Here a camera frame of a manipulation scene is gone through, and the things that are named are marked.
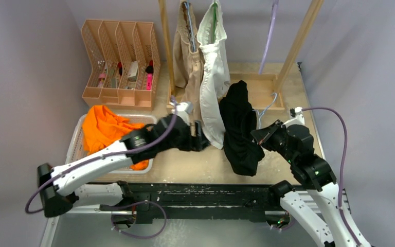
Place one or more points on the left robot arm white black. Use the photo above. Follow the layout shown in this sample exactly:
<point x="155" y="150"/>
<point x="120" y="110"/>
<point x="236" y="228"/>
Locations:
<point x="62" y="188"/>

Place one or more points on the white plastic perforated basket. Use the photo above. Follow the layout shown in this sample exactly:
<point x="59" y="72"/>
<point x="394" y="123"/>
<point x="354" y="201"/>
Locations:
<point x="76" y="148"/>

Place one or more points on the white shorts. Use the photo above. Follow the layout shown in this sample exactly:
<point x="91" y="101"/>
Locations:
<point x="216" y="76"/>

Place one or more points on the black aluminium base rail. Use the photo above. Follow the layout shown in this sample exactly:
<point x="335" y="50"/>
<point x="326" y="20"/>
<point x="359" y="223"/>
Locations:
<point x="146" y="202"/>

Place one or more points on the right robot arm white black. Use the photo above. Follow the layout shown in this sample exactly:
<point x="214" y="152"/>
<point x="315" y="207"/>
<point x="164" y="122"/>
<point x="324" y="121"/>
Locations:
<point x="335" y="225"/>

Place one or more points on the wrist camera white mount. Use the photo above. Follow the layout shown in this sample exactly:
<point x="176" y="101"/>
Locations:
<point x="182" y="109"/>
<point x="297" y="117"/>

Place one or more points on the light blue hanger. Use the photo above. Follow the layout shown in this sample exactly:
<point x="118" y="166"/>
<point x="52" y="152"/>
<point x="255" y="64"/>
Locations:
<point x="260" y="114"/>

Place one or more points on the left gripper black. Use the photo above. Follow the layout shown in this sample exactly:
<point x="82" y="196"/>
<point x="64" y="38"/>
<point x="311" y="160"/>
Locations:
<point x="197" y="143"/>

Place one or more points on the pink marker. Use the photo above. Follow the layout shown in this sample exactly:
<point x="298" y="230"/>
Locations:
<point x="149" y="81"/>

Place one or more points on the wooden clothes rack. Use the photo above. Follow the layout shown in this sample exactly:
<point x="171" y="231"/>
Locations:
<point x="259" y="87"/>

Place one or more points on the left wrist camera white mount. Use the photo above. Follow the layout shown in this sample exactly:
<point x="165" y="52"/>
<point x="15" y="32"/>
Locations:
<point x="182" y="109"/>

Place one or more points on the beige shorts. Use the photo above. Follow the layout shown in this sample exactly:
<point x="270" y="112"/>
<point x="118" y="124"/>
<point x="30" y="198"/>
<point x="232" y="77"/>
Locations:
<point x="187" y="65"/>

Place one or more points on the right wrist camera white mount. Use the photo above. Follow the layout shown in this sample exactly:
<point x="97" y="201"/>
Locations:
<point x="297" y="117"/>

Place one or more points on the white small box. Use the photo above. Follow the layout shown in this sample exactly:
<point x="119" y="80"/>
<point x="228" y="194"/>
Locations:
<point x="133" y="71"/>

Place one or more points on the lilac plastic hanger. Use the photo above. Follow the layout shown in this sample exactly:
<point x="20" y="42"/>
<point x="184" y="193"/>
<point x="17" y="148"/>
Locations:
<point x="269" y="35"/>

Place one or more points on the orange shorts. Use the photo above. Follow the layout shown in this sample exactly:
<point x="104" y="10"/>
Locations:
<point x="101" y="127"/>

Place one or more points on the green hanger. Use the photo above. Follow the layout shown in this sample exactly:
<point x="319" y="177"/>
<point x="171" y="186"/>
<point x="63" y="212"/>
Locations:
<point x="213" y="22"/>

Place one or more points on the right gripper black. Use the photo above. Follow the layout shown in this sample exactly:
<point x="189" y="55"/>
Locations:
<point x="264" y="135"/>

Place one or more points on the black shorts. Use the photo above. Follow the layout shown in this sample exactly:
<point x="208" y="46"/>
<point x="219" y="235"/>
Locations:
<point x="239" y="120"/>

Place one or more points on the peach plastic file organizer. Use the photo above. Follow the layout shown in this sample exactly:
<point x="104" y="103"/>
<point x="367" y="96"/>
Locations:
<point x="111" y="46"/>

